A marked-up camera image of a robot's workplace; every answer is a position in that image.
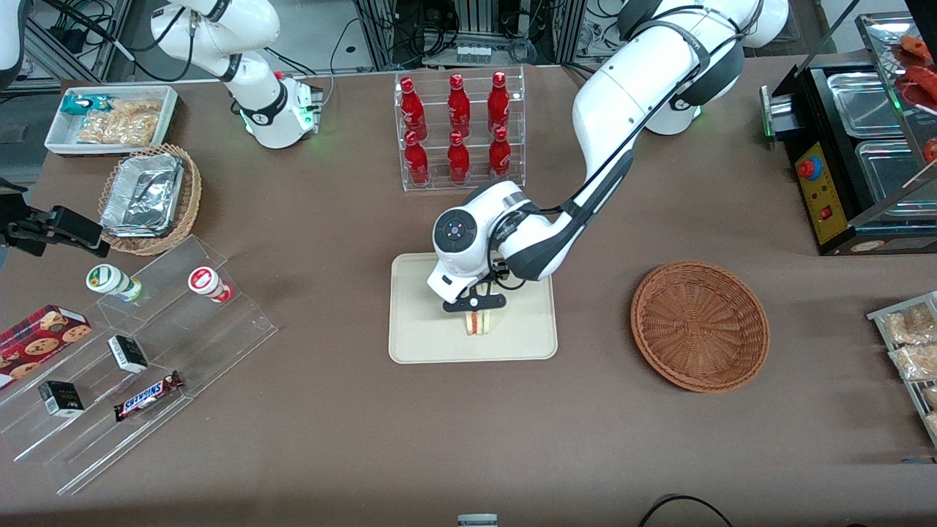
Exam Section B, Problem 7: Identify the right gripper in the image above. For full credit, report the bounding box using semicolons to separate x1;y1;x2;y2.
0;212;52;258

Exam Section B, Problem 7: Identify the beige rectangular tray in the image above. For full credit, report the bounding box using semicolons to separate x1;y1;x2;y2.
388;249;559;365

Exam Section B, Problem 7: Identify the oval light wicker basket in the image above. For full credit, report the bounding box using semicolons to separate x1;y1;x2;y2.
97;143;203;256

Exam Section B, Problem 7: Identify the round brown wicker basket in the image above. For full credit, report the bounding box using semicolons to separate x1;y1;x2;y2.
630;261;771;394

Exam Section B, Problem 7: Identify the tray of packaged snacks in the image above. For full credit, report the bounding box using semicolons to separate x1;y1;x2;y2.
867;291;937;447

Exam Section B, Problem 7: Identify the green lidded drink cup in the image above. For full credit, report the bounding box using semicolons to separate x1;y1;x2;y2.
86;263;143;302

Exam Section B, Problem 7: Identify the white rectangular snack bin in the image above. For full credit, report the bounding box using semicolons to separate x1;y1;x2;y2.
44;86;179;157

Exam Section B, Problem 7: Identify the red cookie box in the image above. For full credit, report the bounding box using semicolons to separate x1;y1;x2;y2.
0;304;92;390

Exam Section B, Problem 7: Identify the stack of foil containers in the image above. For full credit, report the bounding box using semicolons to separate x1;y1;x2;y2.
100;152;184;239

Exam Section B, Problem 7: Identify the teal snack packet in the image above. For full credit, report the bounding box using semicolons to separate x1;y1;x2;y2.
61;94;114;116

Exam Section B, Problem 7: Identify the clear acrylic bottle rack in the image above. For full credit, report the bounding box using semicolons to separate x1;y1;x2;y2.
394;64;526;193

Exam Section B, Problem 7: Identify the clear bag of crackers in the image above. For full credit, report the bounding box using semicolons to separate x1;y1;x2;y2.
77;99;163;145

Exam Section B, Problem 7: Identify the red soda bottle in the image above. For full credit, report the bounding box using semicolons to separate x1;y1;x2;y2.
447;130;471;185
447;73;471;138
488;126;512;183
488;70;511;136
403;130;430;186
399;76;428;140

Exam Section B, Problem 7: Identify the small black box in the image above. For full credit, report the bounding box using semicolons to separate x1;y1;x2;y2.
38;381;85;418
108;334;149;374

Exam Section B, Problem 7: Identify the red lidded drink cup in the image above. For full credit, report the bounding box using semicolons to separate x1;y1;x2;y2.
187;266;234;304

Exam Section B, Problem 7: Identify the snickers chocolate bar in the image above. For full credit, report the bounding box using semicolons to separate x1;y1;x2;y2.
113;370;184;422

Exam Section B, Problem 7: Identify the clear acrylic stepped shelf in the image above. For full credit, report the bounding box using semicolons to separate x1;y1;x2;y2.
0;234;279;496

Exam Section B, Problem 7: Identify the black food warmer machine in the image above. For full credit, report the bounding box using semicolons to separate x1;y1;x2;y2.
760;11;937;257

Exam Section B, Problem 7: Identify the clear bag of pastry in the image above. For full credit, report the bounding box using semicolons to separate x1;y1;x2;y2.
889;344;937;381
881;304;937;345

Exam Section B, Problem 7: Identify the steel warmer pan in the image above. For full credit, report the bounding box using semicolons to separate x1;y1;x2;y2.
855;139;937;204
826;71;908;138

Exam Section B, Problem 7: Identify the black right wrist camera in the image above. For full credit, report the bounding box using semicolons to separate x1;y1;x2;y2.
50;206;104;248

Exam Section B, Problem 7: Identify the black cable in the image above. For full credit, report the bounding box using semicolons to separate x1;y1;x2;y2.
637;495;734;527

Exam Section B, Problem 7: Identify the aluminium profile frame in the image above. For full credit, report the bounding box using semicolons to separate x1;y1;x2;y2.
351;0;588;68

